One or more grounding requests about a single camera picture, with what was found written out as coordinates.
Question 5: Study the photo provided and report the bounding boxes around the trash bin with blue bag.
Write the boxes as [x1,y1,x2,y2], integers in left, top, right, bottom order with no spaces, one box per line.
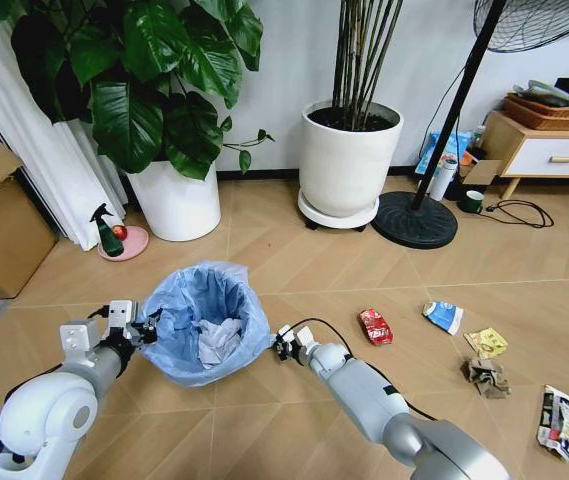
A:
[140,259,272,390]

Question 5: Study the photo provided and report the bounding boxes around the crumpled white paper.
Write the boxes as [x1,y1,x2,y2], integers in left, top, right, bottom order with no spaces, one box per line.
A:
[192,318,243,370]

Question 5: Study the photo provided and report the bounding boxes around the pink plate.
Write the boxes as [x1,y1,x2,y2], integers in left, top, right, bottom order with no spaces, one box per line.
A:
[97,224,150,263]

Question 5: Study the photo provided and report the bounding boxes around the crushed red wrapper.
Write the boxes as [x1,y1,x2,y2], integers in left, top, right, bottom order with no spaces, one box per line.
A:
[358,308,395,347]

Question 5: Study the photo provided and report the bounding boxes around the dark green spray bottle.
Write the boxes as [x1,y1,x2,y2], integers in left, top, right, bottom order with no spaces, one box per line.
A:
[89,203,126,259]

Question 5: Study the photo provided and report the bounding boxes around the white tapered plant pot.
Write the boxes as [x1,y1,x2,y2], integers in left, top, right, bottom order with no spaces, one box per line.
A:
[126,158,223,243]

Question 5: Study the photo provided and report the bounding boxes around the white wheeled pot saucer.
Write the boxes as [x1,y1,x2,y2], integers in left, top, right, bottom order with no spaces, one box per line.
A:
[297,191,381,232]

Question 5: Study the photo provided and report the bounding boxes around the crushed white blue carton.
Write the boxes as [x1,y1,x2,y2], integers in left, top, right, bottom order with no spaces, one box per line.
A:
[421,300,465,336]

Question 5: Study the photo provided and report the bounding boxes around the black standing fan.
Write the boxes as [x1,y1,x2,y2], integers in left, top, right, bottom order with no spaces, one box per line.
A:
[371,0,569,250]

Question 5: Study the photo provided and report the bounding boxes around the white round plant pot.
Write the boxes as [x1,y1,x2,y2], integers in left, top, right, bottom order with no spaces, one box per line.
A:
[297,101,405,219]

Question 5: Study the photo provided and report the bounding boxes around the crumpled yellow wrapper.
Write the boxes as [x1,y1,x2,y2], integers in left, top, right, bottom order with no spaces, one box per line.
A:
[464,327,510,360]

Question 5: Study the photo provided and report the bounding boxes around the crumpled brown paper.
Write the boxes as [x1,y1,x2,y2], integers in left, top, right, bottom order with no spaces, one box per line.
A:
[460,356,512,400]

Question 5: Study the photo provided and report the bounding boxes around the white pleated curtain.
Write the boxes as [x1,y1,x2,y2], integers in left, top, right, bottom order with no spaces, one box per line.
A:
[0,19,129,252]

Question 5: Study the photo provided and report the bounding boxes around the white thermos bottle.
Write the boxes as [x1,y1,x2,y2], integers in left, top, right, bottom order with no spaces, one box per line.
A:
[428,154,459,202]

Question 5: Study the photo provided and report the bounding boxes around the dark green mug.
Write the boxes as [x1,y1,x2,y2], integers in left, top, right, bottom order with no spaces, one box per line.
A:
[459,189,485,216]

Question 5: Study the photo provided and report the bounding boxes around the large leafy green plant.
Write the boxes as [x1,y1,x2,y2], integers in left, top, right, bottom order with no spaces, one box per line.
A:
[0,0,276,182]

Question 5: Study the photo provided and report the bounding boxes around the blue plastic bag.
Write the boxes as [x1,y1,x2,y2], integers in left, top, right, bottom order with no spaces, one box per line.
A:
[414,129,473,176]

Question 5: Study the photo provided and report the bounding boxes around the small open cardboard box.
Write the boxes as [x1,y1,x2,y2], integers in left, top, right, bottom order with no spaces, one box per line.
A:
[462,159,504,187]

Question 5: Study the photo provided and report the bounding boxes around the black white snack packet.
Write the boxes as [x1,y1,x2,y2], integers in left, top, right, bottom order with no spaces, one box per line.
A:
[536,384,569,463]

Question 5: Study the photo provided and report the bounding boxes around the tall thin-stemmed plant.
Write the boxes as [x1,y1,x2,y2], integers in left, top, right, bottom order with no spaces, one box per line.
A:
[331,0,405,121]

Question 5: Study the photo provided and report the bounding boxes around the wooden cabinet with white drawer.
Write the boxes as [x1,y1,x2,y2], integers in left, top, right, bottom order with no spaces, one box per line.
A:
[482,110,569,199]

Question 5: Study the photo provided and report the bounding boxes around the brown wicker basket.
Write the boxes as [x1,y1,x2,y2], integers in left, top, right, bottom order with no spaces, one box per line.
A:
[502,93,569,132]

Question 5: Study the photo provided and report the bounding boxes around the grey items in basket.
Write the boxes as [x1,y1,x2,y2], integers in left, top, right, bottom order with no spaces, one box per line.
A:
[513,76,569,109]

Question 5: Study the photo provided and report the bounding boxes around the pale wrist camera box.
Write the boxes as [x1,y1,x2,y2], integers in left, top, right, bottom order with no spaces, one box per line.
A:
[107,299,134,335]
[293,325,318,352]

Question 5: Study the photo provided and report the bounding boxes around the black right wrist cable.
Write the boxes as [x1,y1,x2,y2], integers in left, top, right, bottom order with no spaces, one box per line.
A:
[287,318,438,420]

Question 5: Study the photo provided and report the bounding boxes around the black power cable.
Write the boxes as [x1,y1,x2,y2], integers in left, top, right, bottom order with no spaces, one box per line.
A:
[483,199,555,230]

